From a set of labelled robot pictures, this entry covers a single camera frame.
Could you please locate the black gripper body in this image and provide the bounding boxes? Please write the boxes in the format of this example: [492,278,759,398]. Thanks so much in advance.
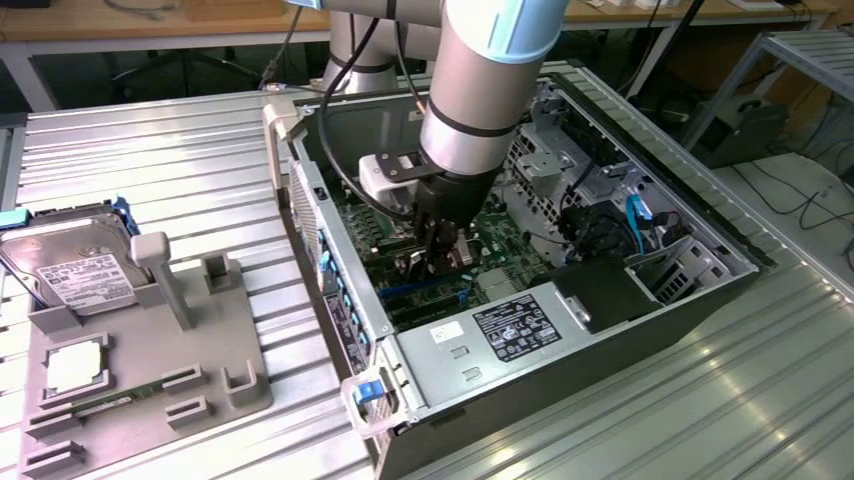
[414,170,500,227]

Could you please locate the green motherboard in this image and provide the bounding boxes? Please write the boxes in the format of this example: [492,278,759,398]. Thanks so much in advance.
[329,159,555,334]

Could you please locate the blue expansion slot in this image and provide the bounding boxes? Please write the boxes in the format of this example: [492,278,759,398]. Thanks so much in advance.
[379,273,472,297]

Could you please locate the silver chipset heat sink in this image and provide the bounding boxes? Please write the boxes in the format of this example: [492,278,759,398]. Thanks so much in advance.
[474,273,528,297]

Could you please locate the black expansion slot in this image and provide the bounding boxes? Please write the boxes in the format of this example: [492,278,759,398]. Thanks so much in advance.
[384,293,460,315]
[392,304,468,327]

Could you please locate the silver drive cage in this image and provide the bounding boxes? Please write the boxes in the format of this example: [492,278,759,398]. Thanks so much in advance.
[503,119,586,236]

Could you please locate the black plastic fan shroud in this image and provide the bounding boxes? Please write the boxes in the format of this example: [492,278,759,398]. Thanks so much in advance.
[526,254,659,334]

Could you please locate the silver power supply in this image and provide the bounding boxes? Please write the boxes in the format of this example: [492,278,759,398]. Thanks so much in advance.
[392,287,595,411]

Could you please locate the open black PC case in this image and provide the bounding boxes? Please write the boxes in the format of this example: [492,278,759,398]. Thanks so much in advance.
[261,59,779,480]

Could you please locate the silver disk bay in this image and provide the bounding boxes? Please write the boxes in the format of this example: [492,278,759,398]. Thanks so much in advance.
[626,234,726,306]

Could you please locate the black box device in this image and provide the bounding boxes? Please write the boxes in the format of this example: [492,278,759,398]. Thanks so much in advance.
[692,97,792,169]

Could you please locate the black office chair base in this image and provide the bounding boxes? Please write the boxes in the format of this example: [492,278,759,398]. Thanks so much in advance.
[109,45,263,99]

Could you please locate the grey parts rack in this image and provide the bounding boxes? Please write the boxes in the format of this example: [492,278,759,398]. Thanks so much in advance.
[19,232,276,476]

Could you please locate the green RAM stick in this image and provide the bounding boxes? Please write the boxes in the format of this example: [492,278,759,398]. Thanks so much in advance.
[65,380,168,416]

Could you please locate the wooden desk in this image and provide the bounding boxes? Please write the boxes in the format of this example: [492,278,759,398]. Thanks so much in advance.
[559,0,854,32]
[0,0,335,114]

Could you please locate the silver hard disk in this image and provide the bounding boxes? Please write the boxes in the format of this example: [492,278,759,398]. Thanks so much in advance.
[0,212,155,319]

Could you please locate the silver CPU chip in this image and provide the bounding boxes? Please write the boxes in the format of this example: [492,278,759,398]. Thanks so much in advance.
[43,342,112,396]

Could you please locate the grey slatted metal table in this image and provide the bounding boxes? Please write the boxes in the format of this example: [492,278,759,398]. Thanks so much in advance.
[692,27,854,151]

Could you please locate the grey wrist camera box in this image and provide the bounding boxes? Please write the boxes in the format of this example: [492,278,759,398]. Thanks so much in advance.
[357,149,442,215]

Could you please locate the black wire bundle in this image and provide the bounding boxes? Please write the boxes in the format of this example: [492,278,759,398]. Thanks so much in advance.
[558,208,632,264]

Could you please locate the thick black camera cable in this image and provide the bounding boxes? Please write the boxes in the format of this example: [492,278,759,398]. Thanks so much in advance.
[315,14,428,219]

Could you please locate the blue data wire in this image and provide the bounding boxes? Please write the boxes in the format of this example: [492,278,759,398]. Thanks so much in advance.
[624,193,659,257]

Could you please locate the thin black cable with plug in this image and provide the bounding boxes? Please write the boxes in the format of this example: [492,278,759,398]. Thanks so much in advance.
[261,0,305,94]

